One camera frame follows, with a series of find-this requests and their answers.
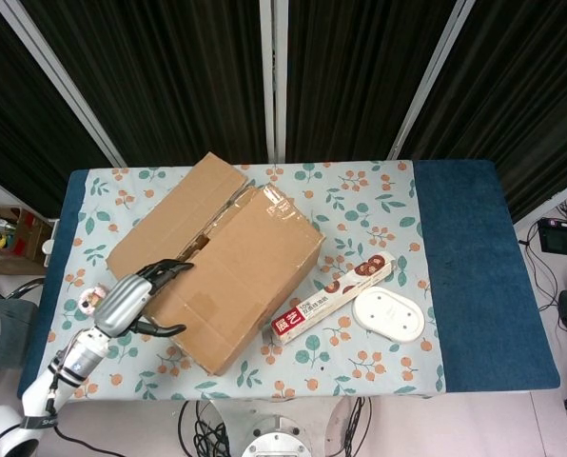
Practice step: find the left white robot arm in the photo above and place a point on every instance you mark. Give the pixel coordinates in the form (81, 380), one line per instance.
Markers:
(74, 364)

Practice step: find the blue table cover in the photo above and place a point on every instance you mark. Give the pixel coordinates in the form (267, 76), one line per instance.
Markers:
(474, 214)

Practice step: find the long baking paper box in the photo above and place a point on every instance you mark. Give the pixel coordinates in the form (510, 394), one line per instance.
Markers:
(321, 304)

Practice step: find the pink wrapped snack cup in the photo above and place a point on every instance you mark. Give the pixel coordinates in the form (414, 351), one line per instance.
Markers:
(91, 300)

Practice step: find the cardboard box with toys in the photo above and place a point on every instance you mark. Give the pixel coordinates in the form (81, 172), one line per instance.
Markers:
(31, 233)

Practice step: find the floral fruit print tablecloth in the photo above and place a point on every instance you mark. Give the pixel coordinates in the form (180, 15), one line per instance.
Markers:
(340, 200)

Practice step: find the white oval plastic tray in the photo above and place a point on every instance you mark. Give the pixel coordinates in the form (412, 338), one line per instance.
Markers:
(388, 311)

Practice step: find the large brown cardboard box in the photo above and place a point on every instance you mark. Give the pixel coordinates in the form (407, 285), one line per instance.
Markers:
(245, 285)

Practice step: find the metal robot base column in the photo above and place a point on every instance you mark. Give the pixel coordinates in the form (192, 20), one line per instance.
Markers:
(279, 438)

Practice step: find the person in grey trousers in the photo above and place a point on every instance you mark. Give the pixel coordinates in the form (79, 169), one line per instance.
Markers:
(3, 333)

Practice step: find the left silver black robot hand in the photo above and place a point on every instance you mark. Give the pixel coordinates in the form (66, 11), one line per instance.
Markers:
(122, 304)

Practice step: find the black folding screen panel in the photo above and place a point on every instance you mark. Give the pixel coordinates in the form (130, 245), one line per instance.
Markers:
(7, 95)
(359, 71)
(526, 95)
(169, 71)

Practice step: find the white table side bracket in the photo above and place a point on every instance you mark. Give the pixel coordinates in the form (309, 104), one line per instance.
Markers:
(50, 245)

